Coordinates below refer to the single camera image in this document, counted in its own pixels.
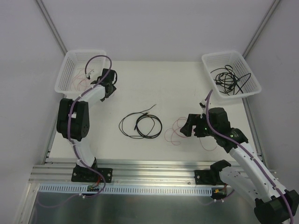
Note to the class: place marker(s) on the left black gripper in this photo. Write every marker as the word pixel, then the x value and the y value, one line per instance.
pixel 110 88

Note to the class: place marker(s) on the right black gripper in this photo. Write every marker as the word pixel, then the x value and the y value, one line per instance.
pixel 195 124

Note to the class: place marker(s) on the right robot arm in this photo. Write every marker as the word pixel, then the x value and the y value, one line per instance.
pixel 271 201

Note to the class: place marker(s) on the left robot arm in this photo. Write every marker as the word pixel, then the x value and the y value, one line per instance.
pixel 73 121

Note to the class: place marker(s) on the left white plastic basket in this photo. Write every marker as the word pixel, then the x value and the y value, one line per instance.
pixel 76 73

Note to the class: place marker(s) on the white plastic basket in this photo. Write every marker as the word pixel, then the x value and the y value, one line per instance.
pixel 230 75
pixel 76 73

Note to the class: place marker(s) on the right white plastic basket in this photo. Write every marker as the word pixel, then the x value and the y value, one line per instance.
pixel 230 75

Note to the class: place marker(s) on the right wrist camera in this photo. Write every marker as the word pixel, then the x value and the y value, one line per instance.
pixel 203 104

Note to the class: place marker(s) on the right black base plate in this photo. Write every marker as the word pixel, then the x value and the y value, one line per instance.
pixel 207 177

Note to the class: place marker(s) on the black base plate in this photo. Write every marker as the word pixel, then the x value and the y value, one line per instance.
pixel 207 177
pixel 85 175

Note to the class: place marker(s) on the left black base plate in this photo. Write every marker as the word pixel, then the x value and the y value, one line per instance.
pixel 85 175

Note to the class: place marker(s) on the white slotted cable duct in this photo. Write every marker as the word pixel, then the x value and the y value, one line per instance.
pixel 126 190

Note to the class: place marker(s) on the aluminium mounting rail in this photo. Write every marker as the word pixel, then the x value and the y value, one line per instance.
pixel 125 172

